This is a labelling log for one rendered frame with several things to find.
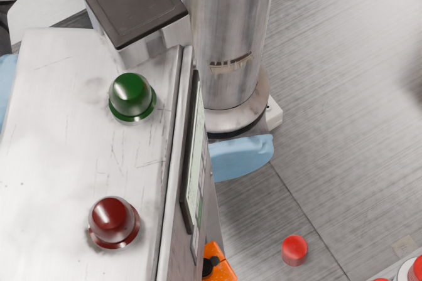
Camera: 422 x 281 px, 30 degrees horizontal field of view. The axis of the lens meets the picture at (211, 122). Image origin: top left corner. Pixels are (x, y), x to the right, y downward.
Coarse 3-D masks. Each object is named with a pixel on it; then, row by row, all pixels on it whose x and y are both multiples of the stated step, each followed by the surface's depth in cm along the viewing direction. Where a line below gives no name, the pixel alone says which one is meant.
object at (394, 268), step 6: (414, 252) 90; (420, 252) 90; (402, 258) 90; (408, 258) 90; (396, 264) 90; (384, 270) 90; (390, 270) 90; (396, 270) 90; (378, 276) 89; (384, 276) 89; (390, 276) 89
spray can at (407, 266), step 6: (414, 258) 82; (420, 258) 78; (402, 264) 82; (408, 264) 81; (414, 264) 77; (420, 264) 77; (402, 270) 81; (408, 270) 81; (414, 270) 77; (420, 270) 77; (396, 276) 82; (402, 276) 81; (408, 276) 80; (414, 276) 77; (420, 276) 77
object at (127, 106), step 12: (132, 72) 42; (120, 84) 41; (132, 84) 41; (144, 84) 41; (120, 96) 41; (132, 96) 41; (144, 96) 41; (120, 108) 41; (132, 108) 41; (144, 108) 41; (156, 108) 42; (120, 120) 42; (132, 120) 42; (144, 120) 42
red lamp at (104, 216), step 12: (96, 204) 38; (108, 204) 38; (120, 204) 38; (96, 216) 38; (108, 216) 38; (120, 216) 38; (132, 216) 38; (96, 228) 38; (108, 228) 37; (120, 228) 38; (132, 228) 38; (96, 240) 39; (108, 240) 38; (120, 240) 38; (132, 240) 39
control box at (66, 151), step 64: (64, 64) 44; (192, 64) 45; (64, 128) 42; (128, 128) 42; (0, 192) 41; (64, 192) 41; (128, 192) 40; (0, 256) 39; (64, 256) 39; (128, 256) 39
